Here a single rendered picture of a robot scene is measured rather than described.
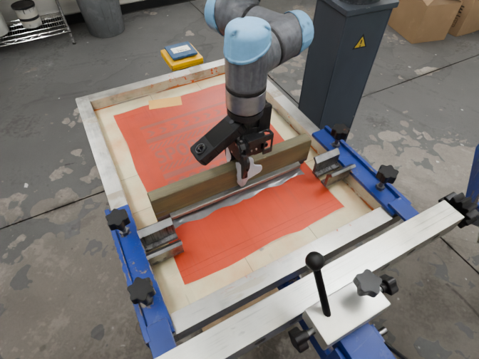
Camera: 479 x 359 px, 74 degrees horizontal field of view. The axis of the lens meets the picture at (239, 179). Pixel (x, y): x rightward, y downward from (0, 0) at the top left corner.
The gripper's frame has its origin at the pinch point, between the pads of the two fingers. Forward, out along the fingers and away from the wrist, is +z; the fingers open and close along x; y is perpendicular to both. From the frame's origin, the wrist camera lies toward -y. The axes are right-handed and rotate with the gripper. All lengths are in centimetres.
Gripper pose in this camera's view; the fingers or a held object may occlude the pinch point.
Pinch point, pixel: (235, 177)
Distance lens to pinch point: 75.3
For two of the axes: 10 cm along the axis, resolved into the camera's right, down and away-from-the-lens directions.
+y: 8.8, -3.5, 3.1
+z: -0.1, 6.5, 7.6
